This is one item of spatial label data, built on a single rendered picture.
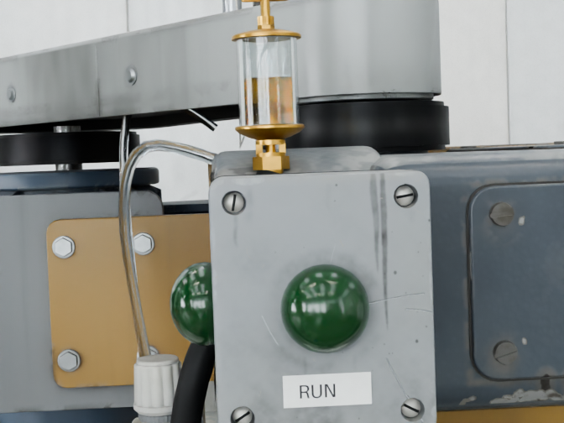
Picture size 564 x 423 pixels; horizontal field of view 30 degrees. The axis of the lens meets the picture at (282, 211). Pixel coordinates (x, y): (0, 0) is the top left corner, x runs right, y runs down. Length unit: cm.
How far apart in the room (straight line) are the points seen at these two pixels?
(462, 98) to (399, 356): 537
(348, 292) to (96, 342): 47
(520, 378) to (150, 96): 31
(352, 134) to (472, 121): 521
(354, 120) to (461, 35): 523
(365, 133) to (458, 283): 13
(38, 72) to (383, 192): 44
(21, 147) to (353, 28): 39
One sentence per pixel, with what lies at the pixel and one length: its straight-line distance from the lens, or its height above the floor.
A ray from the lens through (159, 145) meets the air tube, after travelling 50.
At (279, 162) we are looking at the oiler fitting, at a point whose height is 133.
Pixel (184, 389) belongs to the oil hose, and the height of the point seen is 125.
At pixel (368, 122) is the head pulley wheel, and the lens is 52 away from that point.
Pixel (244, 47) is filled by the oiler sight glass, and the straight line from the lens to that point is 43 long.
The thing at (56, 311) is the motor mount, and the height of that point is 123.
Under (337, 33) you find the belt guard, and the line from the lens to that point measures 53.
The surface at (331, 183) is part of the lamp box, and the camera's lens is 35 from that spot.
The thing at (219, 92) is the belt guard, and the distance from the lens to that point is 59.
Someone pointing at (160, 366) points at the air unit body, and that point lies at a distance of 62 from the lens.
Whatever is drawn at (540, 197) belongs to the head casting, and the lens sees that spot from 42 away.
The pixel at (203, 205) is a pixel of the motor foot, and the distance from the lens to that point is 88.
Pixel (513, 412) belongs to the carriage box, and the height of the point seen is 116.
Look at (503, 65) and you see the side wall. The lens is 578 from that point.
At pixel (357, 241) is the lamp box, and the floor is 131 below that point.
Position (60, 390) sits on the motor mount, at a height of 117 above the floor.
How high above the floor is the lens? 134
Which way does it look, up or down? 3 degrees down
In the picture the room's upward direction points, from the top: 2 degrees counter-clockwise
